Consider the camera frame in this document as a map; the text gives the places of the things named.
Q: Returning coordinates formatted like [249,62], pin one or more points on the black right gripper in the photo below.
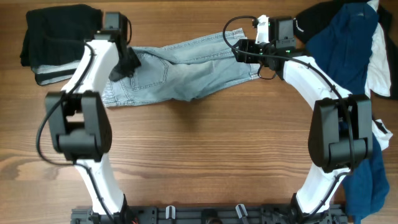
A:
[245,44]

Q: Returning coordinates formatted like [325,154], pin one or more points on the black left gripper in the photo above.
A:
[134,60]

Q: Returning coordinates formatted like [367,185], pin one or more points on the light blue denim shorts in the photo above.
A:
[186,71]

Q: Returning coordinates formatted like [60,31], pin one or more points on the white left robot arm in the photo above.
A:
[79,126]

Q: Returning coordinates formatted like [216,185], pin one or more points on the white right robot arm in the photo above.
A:
[340,136]

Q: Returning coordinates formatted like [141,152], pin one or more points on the black garment with white print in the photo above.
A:
[314,19]

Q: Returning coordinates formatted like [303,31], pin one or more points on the dark blue shirt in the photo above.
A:
[342,50]

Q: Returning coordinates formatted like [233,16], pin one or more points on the folded black garment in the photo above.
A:
[53,43]

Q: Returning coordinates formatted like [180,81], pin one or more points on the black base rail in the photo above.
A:
[273,213]

